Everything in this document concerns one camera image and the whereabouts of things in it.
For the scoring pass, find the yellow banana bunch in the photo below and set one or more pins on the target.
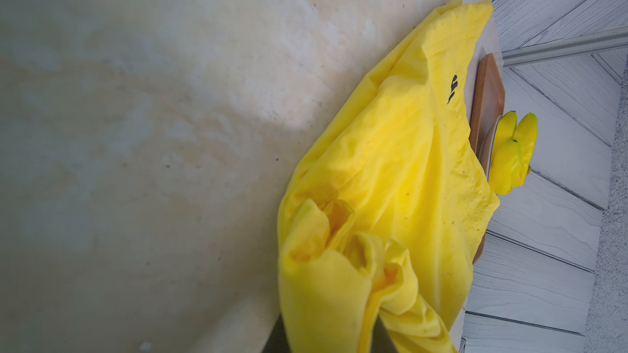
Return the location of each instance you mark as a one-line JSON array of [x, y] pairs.
[[512, 151]]

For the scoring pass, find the yellow shorts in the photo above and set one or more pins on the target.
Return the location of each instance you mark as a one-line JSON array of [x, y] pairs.
[[382, 217]]

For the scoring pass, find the right aluminium frame post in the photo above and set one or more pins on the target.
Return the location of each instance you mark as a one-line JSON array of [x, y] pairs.
[[608, 40]]

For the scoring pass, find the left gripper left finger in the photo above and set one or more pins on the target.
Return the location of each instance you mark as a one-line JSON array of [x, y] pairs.
[[277, 341]]

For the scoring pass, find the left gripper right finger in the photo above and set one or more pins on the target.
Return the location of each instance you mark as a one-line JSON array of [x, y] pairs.
[[381, 342]]

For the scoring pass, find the white patterned plate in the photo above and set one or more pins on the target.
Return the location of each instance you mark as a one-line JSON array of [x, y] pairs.
[[486, 149]]

